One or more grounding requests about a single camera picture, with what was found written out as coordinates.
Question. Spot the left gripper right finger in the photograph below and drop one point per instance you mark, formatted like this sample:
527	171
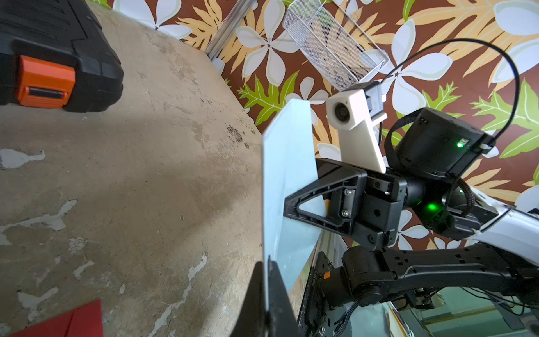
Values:
281	321

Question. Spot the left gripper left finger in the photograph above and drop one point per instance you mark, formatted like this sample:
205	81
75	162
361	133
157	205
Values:
251	319

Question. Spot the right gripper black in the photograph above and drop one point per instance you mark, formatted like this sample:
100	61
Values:
353	202

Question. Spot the light blue envelope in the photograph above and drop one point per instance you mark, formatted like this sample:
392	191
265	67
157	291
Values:
288	165

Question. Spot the red envelope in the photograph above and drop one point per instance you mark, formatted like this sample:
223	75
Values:
83	321

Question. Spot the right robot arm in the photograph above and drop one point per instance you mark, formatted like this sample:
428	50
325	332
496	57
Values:
425	176

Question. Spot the white mesh basket right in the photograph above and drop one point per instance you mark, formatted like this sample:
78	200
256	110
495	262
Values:
341	51

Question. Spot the black tool case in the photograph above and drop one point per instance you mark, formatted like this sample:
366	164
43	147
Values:
54	55

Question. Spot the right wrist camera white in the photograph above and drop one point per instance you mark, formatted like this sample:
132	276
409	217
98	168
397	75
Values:
355	113

